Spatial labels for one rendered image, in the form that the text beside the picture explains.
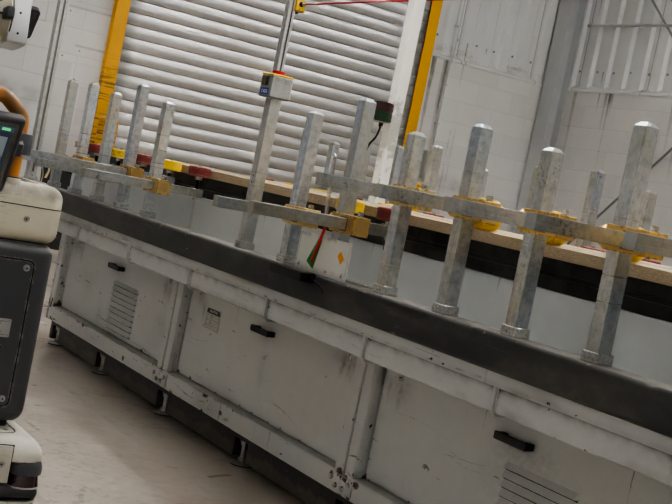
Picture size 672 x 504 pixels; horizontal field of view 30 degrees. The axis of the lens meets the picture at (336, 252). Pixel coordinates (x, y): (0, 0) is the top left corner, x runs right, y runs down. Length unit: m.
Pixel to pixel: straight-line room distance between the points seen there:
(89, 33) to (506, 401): 8.75
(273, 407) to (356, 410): 0.50
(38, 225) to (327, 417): 1.25
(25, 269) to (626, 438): 1.28
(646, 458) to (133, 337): 2.90
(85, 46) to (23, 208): 8.40
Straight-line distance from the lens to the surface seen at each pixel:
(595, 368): 2.43
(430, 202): 2.73
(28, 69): 10.94
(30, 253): 2.75
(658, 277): 2.65
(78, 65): 11.07
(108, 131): 4.82
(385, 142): 4.89
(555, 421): 2.57
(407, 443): 3.33
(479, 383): 2.76
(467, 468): 3.13
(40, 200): 2.74
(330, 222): 3.18
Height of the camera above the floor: 0.94
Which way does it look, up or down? 3 degrees down
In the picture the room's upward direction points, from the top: 11 degrees clockwise
